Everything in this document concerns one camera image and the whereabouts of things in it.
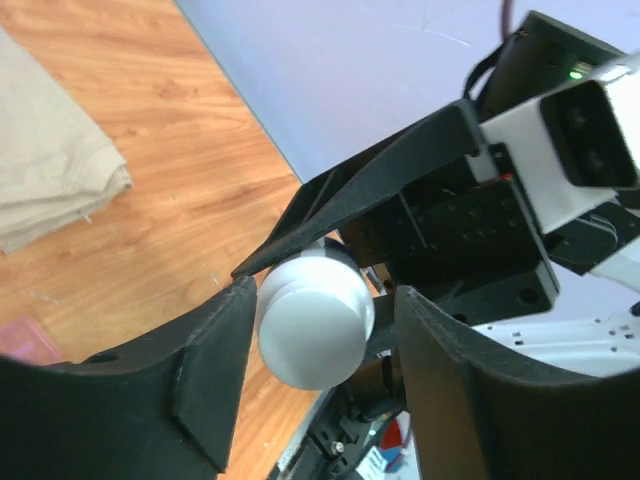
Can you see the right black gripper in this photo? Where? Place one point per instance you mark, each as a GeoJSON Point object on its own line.
{"type": "Point", "coordinates": [473, 250]}

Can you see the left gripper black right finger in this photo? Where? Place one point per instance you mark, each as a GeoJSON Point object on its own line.
{"type": "Point", "coordinates": [480, 410]}

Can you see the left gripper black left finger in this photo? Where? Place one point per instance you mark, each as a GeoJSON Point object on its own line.
{"type": "Point", "coordinates": [161, 406]}

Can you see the white capped pill bottle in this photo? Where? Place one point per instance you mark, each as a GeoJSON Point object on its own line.
{"type": "Point", "coordinates": [314, 317]}

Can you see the pink weekly pill organizer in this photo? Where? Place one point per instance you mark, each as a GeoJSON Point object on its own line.
{"type": "Point", "coordinates": [25, 341]}

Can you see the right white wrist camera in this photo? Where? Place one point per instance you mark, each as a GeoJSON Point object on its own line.
{"type": "Point", "coordinates": [573, 148]}

